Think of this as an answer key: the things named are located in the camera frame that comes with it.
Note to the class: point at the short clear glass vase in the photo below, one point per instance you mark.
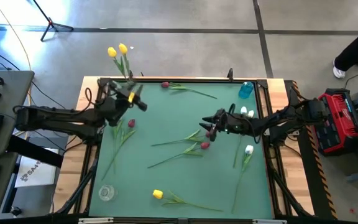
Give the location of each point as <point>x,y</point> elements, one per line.
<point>106,193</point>

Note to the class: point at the black tripod stand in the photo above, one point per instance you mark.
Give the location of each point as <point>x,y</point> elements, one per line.
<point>52,25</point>

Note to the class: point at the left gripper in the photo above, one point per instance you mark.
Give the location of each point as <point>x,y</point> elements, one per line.
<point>124,95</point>

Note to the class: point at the dark red artificial tulip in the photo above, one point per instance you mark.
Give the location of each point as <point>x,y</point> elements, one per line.
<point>131,123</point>
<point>204,145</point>
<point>193,135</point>
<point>165,84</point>

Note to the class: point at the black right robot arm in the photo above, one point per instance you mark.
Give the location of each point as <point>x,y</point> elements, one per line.
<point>278,124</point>

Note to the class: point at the black table clamp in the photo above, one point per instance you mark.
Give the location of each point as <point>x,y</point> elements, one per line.
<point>230,73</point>
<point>130,74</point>

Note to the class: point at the white printed paper sign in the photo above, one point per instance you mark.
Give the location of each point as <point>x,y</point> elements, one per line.
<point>36,177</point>

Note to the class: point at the black table frame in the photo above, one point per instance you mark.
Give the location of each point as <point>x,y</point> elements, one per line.
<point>264,83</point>

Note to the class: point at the black hazard-striped platform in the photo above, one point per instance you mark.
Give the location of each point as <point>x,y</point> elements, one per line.
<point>309,174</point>

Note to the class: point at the grey desk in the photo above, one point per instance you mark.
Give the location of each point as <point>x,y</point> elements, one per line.
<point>14,93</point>

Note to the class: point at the black flat bar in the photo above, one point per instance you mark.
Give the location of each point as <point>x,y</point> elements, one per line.
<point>36,152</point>

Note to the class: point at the tall clear glass vase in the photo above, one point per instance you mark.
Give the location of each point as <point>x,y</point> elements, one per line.
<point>130,83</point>

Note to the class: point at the red and black tool case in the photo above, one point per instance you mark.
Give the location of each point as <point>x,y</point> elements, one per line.
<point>346,137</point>

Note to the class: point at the small black knob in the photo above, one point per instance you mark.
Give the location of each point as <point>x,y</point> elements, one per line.
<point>15,211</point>

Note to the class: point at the yellow artificial tulip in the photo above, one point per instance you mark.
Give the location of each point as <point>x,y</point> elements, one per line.
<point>112,52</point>
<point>123,48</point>
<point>157,194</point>

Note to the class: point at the blue glass vase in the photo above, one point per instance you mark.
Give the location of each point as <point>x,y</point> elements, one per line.
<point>245,91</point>

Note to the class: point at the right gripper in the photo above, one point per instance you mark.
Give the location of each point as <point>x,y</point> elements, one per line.
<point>225,124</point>

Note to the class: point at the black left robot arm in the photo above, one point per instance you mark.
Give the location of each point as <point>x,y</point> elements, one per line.
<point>57,119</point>

